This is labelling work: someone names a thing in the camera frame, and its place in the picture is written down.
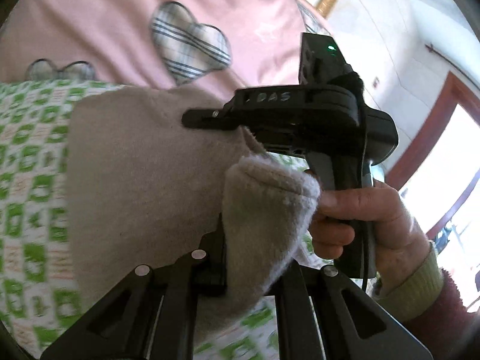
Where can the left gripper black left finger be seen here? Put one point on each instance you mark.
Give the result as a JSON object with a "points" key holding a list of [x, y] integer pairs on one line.
{"points": [[150, 313]]}

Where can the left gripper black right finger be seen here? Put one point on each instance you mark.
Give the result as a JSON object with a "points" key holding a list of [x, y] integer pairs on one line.
{"points": [[322, 314]]}

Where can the beige sweater with brown hem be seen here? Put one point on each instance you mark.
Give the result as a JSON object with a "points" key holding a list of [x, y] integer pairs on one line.
{"points": [[143, 189]]}

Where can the person's right hand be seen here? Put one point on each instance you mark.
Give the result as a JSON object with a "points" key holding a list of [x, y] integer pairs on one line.
{"points": [[401, 245]]}

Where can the green white patterned bedspread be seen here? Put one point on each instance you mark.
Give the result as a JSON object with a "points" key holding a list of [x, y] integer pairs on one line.
{"points": [[40, 297]]}

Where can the dark red fuzzy sleeve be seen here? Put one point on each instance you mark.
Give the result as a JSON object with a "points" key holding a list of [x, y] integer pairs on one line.
{"points": [[429, 305]]}

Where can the pink quilt with plaid hearts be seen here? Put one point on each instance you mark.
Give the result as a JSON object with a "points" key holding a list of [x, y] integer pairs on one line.
{"points": [[217, 45]]}

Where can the red brown window frame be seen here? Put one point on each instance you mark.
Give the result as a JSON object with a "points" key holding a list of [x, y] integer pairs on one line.
{"points": [[440, 168]]}

